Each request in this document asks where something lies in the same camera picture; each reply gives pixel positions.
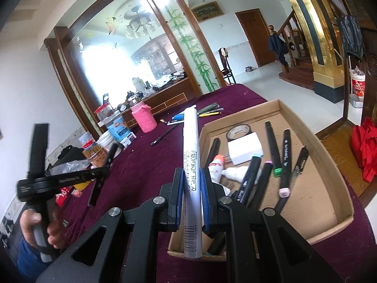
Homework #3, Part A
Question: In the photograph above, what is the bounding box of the black bag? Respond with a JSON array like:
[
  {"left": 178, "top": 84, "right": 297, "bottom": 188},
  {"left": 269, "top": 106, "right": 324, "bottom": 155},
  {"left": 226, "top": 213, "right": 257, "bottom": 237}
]
[{"left": 56, "top": 145, "right": 85, "bottom": 166}]

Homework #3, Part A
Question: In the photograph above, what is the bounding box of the cardboard box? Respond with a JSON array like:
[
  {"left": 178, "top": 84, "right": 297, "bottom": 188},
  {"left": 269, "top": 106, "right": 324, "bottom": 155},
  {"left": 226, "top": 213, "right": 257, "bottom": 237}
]
[{"left": 167, "top": 99, "right": 355, "bottom": 262}]

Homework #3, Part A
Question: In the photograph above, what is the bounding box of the wooden framed glass partition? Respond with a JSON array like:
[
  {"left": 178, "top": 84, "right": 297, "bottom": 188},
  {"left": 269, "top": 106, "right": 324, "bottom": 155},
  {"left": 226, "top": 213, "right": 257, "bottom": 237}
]
[{"left": 44, "top": 0, "right": 220, "bottom": 139}]

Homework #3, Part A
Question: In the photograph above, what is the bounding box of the wooden sideboard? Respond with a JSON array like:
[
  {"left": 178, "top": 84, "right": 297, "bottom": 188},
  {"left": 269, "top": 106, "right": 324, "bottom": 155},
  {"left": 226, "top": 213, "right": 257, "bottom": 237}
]
[{"left": 121, "top": 77, "right": 204, "bottom": 130}]

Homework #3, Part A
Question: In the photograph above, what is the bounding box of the red packet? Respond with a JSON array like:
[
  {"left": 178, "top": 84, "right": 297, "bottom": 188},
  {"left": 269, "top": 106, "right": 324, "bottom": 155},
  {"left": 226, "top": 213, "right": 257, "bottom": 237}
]
[{"left": 56, "top": 184, "right": 73, "bottom": 207}]

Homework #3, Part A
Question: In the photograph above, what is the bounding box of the wooden armchair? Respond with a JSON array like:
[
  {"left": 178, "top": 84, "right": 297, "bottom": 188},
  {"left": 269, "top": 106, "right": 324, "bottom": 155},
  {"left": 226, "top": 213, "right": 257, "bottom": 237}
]
[{"left": 320, "top": 118, "right": 377, "bottom": 210}]

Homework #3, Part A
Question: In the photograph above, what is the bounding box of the blue label container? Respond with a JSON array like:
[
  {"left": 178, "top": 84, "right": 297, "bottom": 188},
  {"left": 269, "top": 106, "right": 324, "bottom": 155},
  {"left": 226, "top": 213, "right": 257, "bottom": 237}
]
[{"left": 106, "top": 116, "right": 130, "bottom": 144}]

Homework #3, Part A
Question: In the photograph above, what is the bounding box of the dark blue jacket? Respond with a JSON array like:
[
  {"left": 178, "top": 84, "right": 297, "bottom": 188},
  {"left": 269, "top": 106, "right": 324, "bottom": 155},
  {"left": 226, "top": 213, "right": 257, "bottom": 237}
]
[{"left": 267, "top": 33, "right": 288, "bottom": 66}]

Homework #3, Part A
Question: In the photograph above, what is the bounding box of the red bag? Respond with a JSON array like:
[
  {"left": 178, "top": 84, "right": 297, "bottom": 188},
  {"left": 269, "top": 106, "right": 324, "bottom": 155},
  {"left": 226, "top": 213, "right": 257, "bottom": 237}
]
[{"left": 350, "top": 117, "right": 377, "bottom": 183}]

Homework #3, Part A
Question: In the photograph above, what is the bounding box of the pink knitted cup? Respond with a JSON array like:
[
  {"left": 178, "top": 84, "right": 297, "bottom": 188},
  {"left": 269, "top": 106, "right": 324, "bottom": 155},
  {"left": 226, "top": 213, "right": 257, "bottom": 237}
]
[{"left": 130, "top": 100, "right": 157, "bottom": 133}]

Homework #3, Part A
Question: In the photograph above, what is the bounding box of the green pen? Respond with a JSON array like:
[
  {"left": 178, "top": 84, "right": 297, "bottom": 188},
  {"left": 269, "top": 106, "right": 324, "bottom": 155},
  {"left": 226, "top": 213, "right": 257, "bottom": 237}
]
[{"left": 197, "top": 103, "right": 219, "bottom": 115}]

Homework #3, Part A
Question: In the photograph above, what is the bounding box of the small red lid jar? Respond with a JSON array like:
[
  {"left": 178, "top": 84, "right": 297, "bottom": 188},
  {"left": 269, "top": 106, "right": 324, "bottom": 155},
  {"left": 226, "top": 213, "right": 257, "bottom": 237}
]
[{"left": 78, "top": 131, "right": 95, "bottom": 151}]

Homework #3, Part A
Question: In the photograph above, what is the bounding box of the wooden door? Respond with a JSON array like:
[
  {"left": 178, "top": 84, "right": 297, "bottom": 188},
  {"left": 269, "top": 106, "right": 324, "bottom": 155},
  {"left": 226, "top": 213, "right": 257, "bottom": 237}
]
[{"left": 235, "top": 8, "right": 270, "bottom": 68}]

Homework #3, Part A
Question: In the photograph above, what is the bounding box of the black gel pen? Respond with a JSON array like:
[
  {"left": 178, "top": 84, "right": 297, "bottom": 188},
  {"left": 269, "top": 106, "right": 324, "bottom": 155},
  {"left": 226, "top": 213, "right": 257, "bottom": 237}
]
[{"left": 290, "top": 146, "right": 310, "bottom": 175}]

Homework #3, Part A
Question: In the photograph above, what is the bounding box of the black marker green cap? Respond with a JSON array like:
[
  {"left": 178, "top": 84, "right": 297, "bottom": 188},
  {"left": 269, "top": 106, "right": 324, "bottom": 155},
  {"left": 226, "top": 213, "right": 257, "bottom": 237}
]
[{"left": 264, "top": 121, "right": 283, "bottom": 178}]

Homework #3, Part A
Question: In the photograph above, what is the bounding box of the clear jar orange label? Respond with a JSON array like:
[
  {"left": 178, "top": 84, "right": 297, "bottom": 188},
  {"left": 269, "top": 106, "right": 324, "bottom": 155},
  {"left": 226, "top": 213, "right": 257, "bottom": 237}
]
[{"left": 82, "top": 141, "right": 107, "bottom": 169}]

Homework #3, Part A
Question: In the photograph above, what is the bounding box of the dark hanging jacket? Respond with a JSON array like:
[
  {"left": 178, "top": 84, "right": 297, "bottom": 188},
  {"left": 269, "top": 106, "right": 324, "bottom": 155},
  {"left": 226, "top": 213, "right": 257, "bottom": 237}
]
[{"left": 337, "top": 14, "right": 365, "bottom": 60}]

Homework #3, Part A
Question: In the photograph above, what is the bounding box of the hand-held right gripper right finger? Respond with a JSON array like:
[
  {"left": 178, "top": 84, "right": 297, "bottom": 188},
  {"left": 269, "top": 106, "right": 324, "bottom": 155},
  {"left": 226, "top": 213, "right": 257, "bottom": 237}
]
[{"left": 200, "top": 167, "right": 344, "bottom": 283}]

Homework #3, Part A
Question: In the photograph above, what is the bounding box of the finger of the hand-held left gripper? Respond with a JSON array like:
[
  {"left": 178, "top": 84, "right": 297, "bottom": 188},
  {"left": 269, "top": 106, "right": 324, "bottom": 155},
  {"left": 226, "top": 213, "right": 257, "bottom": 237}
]
[
  {"left": 57, "top": 167, "right": 110, "bottom": 185},
  {"left": 58, "top": 172, "right": 108, "bottom": 196}
]

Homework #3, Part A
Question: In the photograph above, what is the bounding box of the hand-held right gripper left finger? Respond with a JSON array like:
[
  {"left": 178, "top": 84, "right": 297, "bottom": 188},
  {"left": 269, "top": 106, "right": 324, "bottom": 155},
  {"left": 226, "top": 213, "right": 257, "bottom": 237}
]
[{"left": 35, "top": 167, "right": 185, "bottom": 283}]

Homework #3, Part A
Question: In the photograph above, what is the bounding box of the person's left hand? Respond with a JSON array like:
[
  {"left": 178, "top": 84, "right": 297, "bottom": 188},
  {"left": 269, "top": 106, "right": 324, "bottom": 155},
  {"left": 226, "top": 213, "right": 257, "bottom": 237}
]
[{"left": 19, "top": 205, "right": 67, "bottom": 249}]

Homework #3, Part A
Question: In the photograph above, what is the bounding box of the person's left forearm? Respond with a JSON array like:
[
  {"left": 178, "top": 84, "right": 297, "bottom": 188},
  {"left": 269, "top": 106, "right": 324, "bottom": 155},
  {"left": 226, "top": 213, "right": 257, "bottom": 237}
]
[{"left": 16, "top": 237, "right": 59, "bottom": 281}]

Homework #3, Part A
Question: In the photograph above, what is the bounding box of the thin black pen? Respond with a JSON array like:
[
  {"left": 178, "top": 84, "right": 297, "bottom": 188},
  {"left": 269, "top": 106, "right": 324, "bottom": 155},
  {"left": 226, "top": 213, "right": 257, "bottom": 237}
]
[{"left": 151, "top": 123, "right": 180, "bottom": 147}]

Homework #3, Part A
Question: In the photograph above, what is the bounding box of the framed painting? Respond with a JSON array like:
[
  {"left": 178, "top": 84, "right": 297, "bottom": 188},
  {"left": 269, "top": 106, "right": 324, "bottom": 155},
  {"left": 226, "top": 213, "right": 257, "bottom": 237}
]
[{"left": 190, "top": 1, "right": 225, "bottom": 23}]

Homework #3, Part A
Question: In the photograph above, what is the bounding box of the white marker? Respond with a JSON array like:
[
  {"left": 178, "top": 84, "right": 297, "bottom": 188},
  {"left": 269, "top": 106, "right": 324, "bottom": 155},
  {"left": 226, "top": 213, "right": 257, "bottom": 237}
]
[{"left": 182, "top": 107, "right": 204, "bottom": 259}]

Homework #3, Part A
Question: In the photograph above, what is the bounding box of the white dropper bottle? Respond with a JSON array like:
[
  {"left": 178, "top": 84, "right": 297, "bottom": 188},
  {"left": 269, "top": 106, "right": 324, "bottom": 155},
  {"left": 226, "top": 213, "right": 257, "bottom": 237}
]
[{"left": 222, "top": 166, "right": 251, "bottom": 183}]

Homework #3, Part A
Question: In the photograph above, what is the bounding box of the black marker teal cap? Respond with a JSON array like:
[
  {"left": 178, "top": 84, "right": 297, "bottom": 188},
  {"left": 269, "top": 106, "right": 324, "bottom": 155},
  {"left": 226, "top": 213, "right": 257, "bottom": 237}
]
[{"left": 235, "top": 154, "right": 263, "bottom": 206}]

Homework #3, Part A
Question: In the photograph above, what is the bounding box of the white lidded tub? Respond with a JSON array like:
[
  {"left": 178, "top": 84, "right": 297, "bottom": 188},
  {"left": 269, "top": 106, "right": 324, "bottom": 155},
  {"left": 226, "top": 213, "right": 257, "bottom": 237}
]
[{"left": 95, "top": 131, "right": 121, "bottom": 157}]

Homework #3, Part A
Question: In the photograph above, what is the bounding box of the yellow packet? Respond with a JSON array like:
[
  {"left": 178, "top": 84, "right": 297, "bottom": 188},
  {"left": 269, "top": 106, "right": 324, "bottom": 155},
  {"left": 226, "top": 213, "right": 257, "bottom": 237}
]
[{"left": 72, "top": 179, "right": 92, "bottom": 191}]

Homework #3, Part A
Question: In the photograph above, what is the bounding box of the white glue bottle orange cap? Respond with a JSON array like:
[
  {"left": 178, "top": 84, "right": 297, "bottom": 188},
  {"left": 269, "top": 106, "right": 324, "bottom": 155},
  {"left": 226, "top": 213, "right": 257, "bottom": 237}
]
[{"left": 207, "top": 154, "right": 226, "bottom": 183}]

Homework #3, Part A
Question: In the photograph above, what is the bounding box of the small printed card box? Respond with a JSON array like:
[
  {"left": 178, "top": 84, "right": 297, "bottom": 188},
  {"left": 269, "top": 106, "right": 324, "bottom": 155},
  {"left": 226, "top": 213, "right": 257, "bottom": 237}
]
[{"left": 120, "top": 132, "right": 138, "bottom": 148}]

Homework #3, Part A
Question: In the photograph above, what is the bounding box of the wooden staircase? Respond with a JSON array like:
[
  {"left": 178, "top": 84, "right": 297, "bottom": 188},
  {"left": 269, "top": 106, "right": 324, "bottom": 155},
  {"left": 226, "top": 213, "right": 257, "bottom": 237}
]
[{"left": 278, "top": 9, "right": 316, "bottom": 92}]

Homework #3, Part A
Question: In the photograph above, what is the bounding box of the black tape roll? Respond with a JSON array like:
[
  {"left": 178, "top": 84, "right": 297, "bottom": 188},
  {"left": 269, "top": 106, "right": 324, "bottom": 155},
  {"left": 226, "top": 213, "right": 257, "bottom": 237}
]
[{"left": 226, "top": 125, "right": 251, "bottom": 142}]

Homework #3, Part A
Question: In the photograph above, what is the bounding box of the white charger plug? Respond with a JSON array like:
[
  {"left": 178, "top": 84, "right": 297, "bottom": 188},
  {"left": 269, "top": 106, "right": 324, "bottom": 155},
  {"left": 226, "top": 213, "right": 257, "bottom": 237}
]
[{"left": 222, "top": 132, "right": 263, "bottom": 166}]

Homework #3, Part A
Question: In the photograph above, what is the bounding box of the white bucket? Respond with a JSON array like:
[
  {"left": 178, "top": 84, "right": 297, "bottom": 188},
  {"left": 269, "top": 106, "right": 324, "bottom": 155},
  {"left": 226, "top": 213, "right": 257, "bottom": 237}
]
[{"left": 349, "top": 66, "right": 366, "bottom": 101}]

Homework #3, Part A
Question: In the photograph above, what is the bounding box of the black marker pink cap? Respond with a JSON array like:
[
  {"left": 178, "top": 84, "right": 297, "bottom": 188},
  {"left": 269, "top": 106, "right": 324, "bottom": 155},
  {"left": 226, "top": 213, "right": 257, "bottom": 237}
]
[
  {"left": 247, "top": 160, "right": 273, "bottom": 212},
  {"left": 278, "top": 129, "right": 293, "bottom": 199}
]

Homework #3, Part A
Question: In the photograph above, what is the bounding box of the black marker red cap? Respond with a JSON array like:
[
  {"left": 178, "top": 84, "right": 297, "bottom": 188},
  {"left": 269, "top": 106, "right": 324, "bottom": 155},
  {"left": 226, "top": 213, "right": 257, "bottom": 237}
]
[{"left": 207, "top": 137, "right": 221, "bottom": 169}]

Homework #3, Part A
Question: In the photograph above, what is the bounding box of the wooden chair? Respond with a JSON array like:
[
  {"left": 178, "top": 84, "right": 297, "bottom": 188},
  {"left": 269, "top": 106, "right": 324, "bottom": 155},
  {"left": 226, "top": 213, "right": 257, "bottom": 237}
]
[{"left": 217, "top": 47, "right": 237, "bottom": 87}]

